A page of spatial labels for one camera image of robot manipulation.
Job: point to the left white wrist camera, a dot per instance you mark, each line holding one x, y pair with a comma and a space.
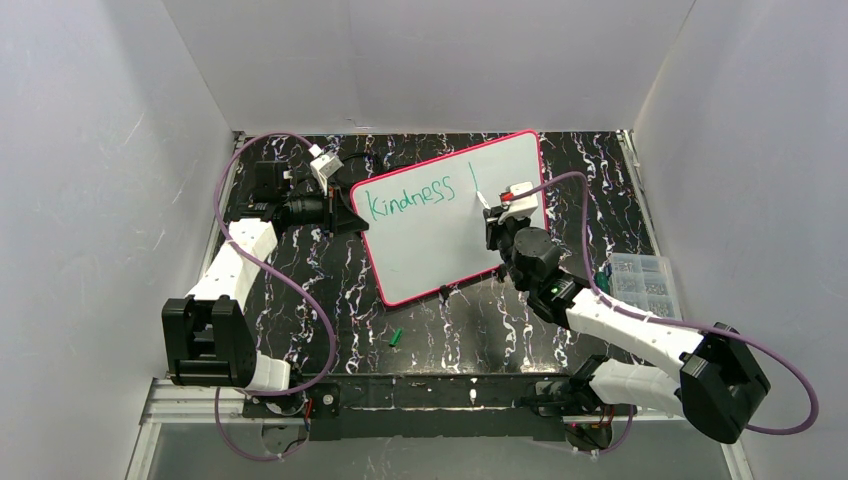
323, 166

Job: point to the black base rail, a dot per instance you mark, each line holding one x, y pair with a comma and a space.
348, 406

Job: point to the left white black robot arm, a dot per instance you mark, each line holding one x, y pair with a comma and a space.
207, 339

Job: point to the pink framed whiteboard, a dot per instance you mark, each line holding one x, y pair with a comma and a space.
426, 226

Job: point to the white green whiteboard marker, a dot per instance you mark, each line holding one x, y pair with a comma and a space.
480, 197

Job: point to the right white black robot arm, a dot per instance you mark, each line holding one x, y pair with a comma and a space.
706, 375

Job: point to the clear plastic screw box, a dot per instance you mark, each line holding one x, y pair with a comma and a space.
645, 282

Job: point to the black clip on whiteboard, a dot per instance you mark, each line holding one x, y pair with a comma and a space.
444, 292

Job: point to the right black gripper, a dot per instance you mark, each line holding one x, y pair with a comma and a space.
495, 225

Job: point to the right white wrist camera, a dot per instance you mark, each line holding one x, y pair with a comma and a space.
518, 201

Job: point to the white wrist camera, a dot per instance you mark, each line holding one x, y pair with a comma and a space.
323, 166
518, 201

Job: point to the green marker cap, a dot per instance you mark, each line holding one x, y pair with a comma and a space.
396, 338

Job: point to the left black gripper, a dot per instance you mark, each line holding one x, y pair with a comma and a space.
332, 210

